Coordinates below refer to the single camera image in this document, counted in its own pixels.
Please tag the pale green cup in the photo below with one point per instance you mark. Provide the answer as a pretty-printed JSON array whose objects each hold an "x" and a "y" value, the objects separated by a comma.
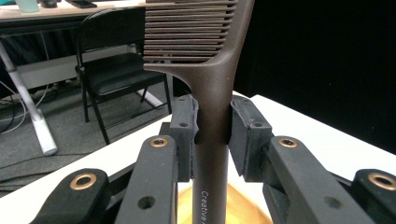
[{"x": 27, "y": 5}]

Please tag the black folding chair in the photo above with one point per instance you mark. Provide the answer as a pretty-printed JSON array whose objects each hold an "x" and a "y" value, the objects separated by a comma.
[{"x": 115, "y": 74}]

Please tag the white table mat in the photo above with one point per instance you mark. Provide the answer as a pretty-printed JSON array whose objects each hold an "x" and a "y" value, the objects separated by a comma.
[{"x": 311, "y": 130}]

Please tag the black computer mouse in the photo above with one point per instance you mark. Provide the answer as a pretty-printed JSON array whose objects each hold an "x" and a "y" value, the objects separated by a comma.
[{"x": 49, "y": 3}]

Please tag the black phone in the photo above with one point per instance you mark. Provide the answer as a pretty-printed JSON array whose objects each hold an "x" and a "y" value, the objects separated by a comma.
[{"x": 81, "y": 3}]

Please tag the beige square cup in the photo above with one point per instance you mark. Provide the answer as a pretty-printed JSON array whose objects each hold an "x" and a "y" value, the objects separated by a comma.
[{"x": 246, "y": 209}]

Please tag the dark brown comb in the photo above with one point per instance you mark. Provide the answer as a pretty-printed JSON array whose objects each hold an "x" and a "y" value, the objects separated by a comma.
[{"x": 214, "y": 93}]

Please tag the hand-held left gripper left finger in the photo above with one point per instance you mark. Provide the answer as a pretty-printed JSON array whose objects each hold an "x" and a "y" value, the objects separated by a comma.
[{"x": 149, "y": 186}]

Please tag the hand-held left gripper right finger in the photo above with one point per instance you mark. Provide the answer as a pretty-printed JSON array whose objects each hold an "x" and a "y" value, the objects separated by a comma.
[{"x": 295, "y": 180}]

